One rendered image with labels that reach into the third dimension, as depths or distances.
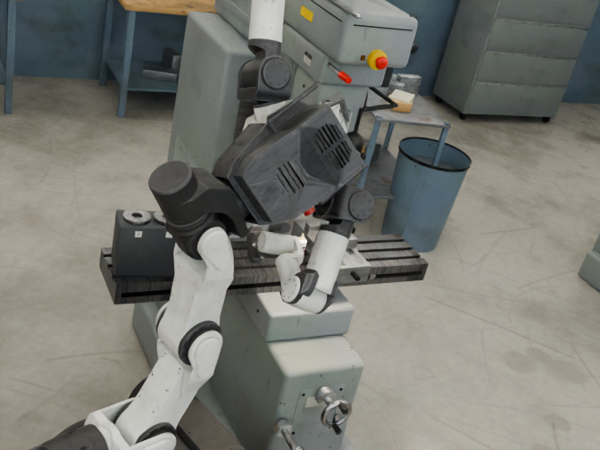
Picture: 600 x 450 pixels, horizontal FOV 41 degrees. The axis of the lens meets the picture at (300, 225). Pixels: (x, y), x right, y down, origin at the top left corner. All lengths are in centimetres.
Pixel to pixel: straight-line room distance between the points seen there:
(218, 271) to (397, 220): 312
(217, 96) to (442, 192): 233
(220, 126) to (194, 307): 103
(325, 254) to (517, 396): 224
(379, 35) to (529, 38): 563
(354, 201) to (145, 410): 85
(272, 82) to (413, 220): 312
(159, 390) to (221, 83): 119
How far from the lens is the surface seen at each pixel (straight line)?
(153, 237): 263
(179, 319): 224
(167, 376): 236
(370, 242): 323
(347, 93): 264
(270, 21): 216
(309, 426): 296
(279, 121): 211
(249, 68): 216
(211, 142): 308
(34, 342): 388
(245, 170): 200
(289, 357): 280
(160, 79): 651
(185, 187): 194
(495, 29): 774
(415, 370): 416
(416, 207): 506
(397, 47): 251
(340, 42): 242
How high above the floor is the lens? 240
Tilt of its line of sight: 28 degrees down
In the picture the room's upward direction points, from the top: 13 degrees clockwise
